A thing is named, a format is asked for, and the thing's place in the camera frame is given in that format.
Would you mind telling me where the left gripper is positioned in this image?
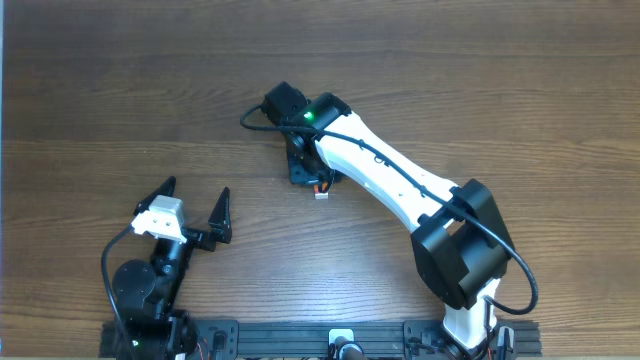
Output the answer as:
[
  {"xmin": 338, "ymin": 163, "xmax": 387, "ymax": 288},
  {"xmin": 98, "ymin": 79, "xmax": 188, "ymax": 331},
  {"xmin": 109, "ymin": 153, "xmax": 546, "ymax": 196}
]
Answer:
[{"xmin": 132, "ymin": 175, "xmax": 234, "ymax": 253}]

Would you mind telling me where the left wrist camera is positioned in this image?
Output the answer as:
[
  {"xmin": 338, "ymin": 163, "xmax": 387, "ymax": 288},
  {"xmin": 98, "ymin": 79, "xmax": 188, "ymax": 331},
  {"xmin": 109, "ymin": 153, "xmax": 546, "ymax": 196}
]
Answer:
[{"xmin": 130, "ymin": 195, "xmax": 189, "ymax": 245}]

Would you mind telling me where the mounting rail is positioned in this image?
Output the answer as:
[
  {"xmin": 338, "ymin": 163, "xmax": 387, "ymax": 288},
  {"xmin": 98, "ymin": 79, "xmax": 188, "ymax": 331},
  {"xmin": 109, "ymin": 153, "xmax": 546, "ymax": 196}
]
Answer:
[{"xmin": 98, "ymin": 318, "xmax": 544, "ymax": 360}]

